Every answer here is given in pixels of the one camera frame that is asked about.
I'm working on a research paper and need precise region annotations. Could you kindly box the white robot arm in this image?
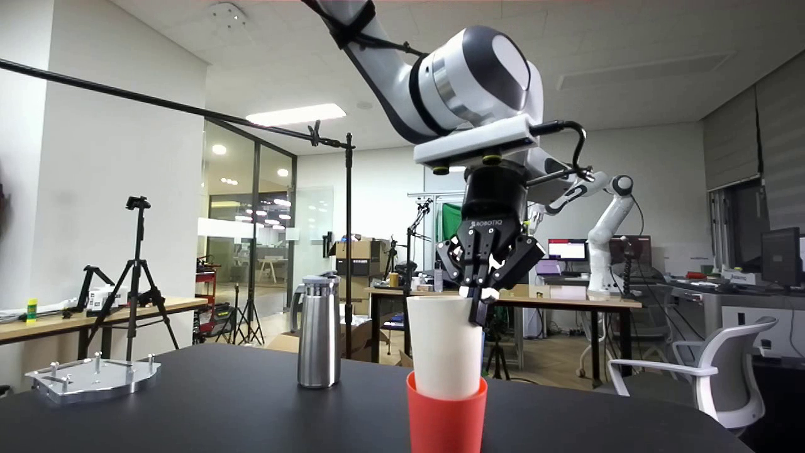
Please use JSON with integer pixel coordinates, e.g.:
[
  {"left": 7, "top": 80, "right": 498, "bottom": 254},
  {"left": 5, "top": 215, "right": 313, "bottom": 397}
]
[{"left": 305, "top": 0, "right": 583, "bottom": 293}]

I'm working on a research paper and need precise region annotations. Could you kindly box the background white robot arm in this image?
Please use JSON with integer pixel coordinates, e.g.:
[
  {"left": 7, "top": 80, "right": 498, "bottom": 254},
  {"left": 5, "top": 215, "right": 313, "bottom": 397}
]
[{"left": 438, "top": 161, "right": 634, "bottom": 328}]

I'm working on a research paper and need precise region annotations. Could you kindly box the left wooden side table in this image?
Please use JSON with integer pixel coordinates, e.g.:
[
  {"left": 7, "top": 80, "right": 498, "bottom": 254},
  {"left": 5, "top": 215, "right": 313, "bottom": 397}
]
[{"left": 0, "top": 299, "right": 210, "bottom": 346}]

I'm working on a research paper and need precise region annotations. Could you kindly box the white office chair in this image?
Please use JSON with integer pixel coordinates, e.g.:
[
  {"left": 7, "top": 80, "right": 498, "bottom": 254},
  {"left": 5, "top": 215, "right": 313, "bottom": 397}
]
[{"left": 607, "top": 320, "right": 773, "bottom": 430}]

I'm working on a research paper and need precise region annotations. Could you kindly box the black camera tripod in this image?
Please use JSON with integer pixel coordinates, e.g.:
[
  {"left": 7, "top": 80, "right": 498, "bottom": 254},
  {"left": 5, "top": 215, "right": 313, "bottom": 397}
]
[{"left": 79, "top": 196, "right": 180, "bottom": 358}]

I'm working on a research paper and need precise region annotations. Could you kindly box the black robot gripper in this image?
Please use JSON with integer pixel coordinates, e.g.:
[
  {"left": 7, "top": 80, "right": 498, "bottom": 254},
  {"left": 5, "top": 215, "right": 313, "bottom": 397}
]
[{"left": 438, "top": 161, "right": 544, "bottom": 328}]

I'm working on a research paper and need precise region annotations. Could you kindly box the stainless steel thermos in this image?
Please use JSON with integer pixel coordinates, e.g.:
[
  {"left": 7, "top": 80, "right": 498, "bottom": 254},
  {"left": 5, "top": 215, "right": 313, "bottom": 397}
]
[{"left": 297, "top": 276, "right": 339, "bottom": 390}]

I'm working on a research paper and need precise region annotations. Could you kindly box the cardboard boxes stack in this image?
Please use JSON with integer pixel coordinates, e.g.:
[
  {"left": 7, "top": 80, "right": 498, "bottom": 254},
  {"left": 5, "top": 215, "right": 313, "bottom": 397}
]
[{"left": 326, "top": 236, "right": 395, "bottom": 318}]

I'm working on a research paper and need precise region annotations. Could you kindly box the black boom pole stand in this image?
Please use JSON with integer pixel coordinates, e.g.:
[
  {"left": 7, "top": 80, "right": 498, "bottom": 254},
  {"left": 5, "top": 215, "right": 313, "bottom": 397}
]
[{"left": 0, "top": 59, "right": 355, "bottom": 358}]

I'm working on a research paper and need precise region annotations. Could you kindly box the black computer monitor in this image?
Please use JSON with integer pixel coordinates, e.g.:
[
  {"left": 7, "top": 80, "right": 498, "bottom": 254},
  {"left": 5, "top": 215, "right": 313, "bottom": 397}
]
[{"left": 762, "top": 227, "right": 804, "bottom": 288}]

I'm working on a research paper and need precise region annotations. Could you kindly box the wooden background desk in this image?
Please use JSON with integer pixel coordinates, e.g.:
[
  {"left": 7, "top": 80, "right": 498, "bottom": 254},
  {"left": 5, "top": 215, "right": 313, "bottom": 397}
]
[{"left": 371, "top": 284, "right": 643, "bottom": 385}]

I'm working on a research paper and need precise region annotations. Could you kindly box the white plastic cup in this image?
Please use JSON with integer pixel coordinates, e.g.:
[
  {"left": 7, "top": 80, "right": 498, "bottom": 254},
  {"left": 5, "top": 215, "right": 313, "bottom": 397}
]
[{"left": 409, "top": 294, "right": 484, "bottom": 400}]

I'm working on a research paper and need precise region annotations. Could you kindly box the red plastic cup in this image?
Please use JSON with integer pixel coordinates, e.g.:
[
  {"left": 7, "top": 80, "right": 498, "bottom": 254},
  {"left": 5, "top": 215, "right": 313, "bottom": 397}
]
[{"left": 405, "top": 376, "right": 488, "bottom": 453}]

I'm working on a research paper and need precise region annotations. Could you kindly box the metal mounting plate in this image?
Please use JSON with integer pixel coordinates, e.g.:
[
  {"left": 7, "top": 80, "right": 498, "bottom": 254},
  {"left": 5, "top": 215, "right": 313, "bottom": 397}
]
[{"left": 27, "top": 356, "right": 161, "bottom": 400}]

